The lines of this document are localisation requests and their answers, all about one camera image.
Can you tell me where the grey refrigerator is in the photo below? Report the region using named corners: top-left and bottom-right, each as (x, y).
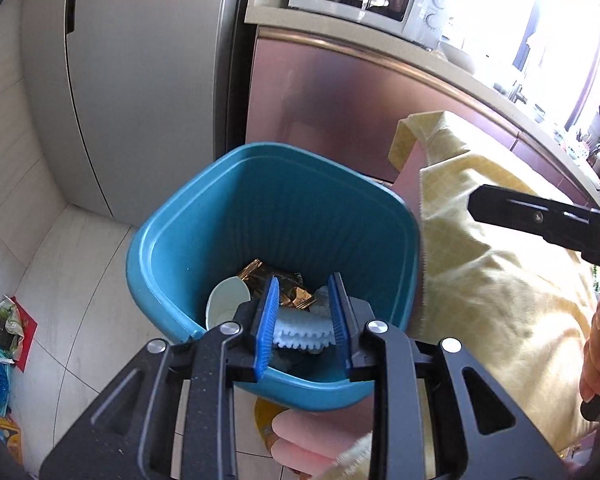
top-left (20, 0), bottom-right (248, 226)

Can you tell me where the large white tissue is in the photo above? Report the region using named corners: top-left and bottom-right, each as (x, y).
top-left (314, 285), bottom-right (333, 318)

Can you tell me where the kitchen counter with pink cabinets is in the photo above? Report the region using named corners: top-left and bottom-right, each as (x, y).
top-left (244, 0), bottom-right (600, 221)

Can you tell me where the copper foil snack wrapper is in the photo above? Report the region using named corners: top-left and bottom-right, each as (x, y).
top-left (236, 258), bottom-right (317, 312)

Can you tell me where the blue plastic bin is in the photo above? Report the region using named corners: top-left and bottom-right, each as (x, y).
top-left (126, 142), bottom-right (421, 413)

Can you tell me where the person's right hand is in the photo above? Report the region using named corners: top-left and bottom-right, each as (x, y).
top-left (579, 290), bottom-right (600, 403)

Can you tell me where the kitchen window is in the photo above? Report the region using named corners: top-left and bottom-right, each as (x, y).
top-left (430, 0), bottom-right (600, 131)

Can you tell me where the white foam fruit net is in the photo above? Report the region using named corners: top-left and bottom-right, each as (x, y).
top-left (271, 307), bottom-right (337, 356)

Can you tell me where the orange cardboard box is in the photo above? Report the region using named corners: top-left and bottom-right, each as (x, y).
top-left (0, 417), bottom-right (23, 461)

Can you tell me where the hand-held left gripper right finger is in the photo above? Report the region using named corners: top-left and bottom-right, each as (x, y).
top-left (327, 272), bottom-right (568, 480)

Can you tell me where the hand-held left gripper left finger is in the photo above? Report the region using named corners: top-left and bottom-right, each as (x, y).
top-left (40, 275), bottom-right (281, 480)

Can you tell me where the large white bowl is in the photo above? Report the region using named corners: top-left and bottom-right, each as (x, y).
top-left (440, 40), bottom-right (478, 73)

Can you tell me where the yellow lattice tablecloth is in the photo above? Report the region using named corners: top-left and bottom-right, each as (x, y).
top-left (389, 110), bottom-right (600, 453)

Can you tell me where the dotted white paper cup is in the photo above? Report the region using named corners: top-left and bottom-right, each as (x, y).
top-left (206, 276), bottom-right (252, 331)

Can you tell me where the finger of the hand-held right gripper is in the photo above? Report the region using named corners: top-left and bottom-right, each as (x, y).
top-left (467, 185), bottom-right (600, 266)

